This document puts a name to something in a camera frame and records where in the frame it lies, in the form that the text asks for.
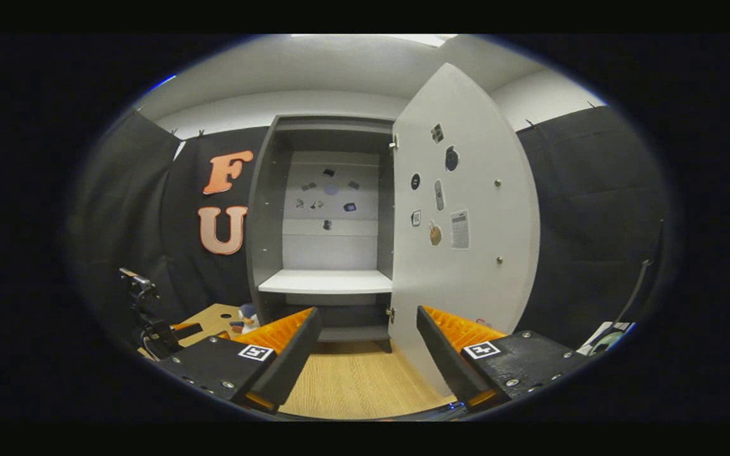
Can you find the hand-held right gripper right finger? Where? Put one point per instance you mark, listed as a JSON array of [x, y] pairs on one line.
[[444, 354]]

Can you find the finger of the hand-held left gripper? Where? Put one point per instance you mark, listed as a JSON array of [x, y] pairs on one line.
[[187, 330]]

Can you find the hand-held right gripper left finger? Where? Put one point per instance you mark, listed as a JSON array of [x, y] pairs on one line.
[[292, 354]]

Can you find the white cabinet door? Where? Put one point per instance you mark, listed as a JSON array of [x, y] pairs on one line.
[[466, 297]]

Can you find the grey cabinet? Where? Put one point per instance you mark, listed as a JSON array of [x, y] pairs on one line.
[[263, 221]]

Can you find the metal door hinge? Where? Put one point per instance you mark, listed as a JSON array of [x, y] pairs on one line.
[[390, 314], [393, 142]]

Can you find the white cabinet shelf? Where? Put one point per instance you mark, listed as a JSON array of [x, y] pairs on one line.
[[324, 280]]

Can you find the penguin plush toy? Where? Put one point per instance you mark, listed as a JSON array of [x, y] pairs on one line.
[[250, 320]]

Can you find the white and green item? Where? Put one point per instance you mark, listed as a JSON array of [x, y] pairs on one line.
[[606, 341]]

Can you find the black backdrop cloth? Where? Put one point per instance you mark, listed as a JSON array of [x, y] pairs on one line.
[[593, 221]]

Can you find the ceiling light panel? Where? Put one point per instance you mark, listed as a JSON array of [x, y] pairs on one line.
[[428, 40]]

